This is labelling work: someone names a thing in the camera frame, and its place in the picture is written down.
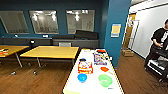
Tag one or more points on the colourful board game box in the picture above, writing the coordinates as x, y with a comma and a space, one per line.
100, 59

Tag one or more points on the yellow notice sheet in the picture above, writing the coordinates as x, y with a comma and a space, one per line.
116, 30

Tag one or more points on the interior glass window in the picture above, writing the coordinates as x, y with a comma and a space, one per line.
44, 22
80, 21
13, 22

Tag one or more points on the green bowl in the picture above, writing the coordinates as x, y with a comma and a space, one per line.
105, 80

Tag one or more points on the yellow wooden table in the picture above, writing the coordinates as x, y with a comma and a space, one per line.
11, 50
50, 51

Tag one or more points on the red flat box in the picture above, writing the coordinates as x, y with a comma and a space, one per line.
101, 51

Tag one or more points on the person in black shirt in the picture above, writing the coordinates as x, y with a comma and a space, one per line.
160, 36

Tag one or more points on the dark grey sofa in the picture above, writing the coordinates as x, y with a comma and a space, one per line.
83, 38

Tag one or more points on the brown wooden door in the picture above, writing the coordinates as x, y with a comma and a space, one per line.
129, 31

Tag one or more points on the yellow legged white game table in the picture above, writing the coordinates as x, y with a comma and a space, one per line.
91, 85

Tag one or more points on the cardboard box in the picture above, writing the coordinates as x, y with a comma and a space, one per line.
127, 53

